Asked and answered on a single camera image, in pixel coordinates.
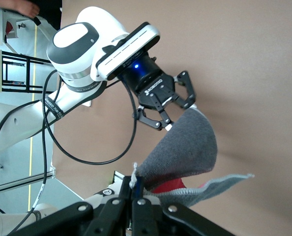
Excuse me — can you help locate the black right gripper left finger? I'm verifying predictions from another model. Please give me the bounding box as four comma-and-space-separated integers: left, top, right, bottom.
9, 176, 133, 236

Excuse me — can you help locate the aluminium frame rail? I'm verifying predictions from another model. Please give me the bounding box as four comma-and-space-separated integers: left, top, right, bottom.
0, 171, 56, 195

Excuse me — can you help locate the person bare forearm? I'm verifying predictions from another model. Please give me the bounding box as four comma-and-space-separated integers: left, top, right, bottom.
0, 0, 40, 18

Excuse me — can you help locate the red object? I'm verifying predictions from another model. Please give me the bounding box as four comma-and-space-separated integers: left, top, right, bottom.
151, 178, 186, 194

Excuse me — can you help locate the person black clothing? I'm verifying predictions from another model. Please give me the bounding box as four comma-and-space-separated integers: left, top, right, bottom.
36, 0, 63, 31

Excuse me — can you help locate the grey microfibre towel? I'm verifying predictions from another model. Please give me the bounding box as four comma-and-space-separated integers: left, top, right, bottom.
132, 108, 255, 208

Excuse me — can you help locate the black metal stool frame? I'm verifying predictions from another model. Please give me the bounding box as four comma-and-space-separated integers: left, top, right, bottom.
0, 50, 52, 93

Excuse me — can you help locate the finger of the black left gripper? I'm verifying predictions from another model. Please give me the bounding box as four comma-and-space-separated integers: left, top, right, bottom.
132, 105, 174, 131
173, 70, 198, 111

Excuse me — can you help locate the black velcro strap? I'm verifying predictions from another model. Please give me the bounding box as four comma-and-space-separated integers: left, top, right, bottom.
41, 95, 66, 121

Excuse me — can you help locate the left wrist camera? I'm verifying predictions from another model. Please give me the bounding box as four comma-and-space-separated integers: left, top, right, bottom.
95, 22, 161, 82

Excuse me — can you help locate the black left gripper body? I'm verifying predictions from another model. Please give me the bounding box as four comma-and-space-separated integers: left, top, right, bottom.
120, 53, 178, 111

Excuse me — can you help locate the black cable white label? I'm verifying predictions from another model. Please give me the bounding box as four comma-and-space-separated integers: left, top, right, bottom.
12, 70, 63, 236

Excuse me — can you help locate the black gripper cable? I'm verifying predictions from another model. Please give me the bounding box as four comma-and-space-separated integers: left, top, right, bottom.
0, 81, 137, 166

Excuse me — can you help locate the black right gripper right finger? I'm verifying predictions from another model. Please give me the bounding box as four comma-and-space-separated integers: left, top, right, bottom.
132, 177, 234, 236

